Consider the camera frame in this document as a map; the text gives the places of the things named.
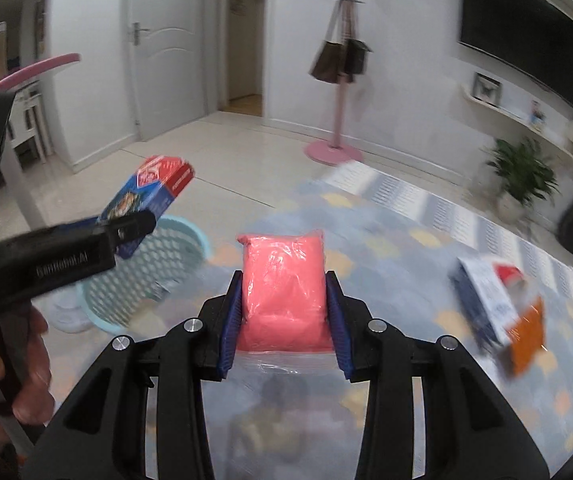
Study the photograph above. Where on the small shelf ornament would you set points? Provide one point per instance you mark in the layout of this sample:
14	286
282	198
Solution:
537	114

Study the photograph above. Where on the white door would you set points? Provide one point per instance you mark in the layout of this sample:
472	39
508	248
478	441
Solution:
166	60

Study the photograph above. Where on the brown handbag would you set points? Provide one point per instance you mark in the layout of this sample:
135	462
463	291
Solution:
326	62

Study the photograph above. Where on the blue red snack box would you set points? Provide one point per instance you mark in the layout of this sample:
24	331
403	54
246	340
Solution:
151	195

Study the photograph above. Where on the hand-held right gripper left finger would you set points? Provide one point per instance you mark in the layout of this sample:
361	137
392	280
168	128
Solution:
231	320

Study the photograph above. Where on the pink coat rack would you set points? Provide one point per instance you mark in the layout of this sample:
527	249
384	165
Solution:
339	110

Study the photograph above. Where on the teal plastic basket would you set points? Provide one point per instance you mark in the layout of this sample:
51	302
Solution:
166	260

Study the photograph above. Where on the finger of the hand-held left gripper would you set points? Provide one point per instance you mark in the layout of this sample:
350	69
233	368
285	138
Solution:
134	225

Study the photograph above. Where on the person's left hand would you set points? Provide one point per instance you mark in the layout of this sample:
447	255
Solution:
31	375

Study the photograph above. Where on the white milk carton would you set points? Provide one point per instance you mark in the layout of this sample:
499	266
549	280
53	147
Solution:
486	300

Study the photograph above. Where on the pink plastic packet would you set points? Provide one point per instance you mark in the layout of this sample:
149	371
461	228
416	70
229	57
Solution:
281	290

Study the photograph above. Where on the green houseplant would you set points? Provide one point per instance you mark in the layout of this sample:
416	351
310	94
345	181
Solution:
521	170

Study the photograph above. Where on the white curved wall shelf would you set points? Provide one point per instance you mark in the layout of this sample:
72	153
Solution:
516	120

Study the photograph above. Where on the red white paper cup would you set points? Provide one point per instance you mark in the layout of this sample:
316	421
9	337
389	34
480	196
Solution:
509	275

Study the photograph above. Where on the pink hoop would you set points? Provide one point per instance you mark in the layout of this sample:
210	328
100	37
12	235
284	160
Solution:
31	71

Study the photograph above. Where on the white chair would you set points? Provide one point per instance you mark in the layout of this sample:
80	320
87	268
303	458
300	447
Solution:
29	125

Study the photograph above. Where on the framed butterfly picture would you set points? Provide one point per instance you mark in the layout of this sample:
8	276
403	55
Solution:
486	90

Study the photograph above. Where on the black wall television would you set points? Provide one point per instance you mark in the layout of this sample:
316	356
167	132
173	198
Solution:
516	25

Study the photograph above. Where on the orange snack wrapper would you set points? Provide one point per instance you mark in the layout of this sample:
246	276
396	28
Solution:
526	335

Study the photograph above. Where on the black handbag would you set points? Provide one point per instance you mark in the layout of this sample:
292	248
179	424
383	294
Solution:
354	57

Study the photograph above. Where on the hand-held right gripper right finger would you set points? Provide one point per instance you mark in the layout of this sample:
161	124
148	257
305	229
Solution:
339	320

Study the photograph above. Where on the grey striped rug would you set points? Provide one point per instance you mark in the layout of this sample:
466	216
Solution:
416	200

